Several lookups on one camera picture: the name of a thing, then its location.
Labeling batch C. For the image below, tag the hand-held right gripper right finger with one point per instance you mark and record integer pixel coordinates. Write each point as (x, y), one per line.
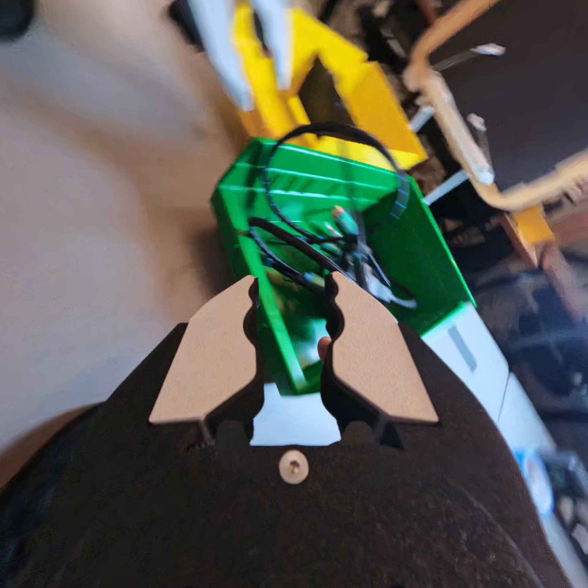
(381, 367)

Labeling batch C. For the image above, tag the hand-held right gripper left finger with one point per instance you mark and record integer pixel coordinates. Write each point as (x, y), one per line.
(207, 367)

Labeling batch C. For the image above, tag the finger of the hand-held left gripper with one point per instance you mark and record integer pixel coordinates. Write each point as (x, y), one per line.
(220, 46)
(280, 41)

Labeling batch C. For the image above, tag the yellow plastic bin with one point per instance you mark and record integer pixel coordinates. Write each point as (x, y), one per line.
(367, 92)

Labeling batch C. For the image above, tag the green plastic bin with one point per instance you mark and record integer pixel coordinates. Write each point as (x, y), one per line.
(303, 179)

